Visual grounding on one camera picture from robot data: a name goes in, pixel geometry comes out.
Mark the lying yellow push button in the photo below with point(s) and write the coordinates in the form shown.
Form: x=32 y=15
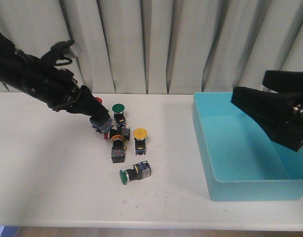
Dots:
x=118 y=151

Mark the red push button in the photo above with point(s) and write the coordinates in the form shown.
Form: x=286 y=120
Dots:
x=123 y=131
x=103 y=124

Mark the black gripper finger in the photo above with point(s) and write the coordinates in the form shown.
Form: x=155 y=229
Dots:
x=87 y=104
x=283 y=81
x=280 y=115

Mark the lying green push button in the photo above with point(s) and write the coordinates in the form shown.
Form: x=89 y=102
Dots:
x=139 y=171

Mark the upright green push button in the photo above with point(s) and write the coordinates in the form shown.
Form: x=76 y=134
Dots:
x=118 y=110

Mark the teal plastic box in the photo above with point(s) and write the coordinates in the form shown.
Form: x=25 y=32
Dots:
x=240 y=162

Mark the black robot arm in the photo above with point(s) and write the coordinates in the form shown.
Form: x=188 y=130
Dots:
x=12 y=64

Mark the lying red push button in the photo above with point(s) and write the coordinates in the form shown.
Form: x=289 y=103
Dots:
x=123 y=131

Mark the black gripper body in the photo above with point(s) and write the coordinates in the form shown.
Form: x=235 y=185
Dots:
x=56 y=87

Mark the yellow push button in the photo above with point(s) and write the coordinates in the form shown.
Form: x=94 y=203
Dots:
x=118 y=151
x=140 y=135

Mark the grey pleated curtain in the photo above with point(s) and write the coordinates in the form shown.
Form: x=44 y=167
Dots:
x=163 y=46

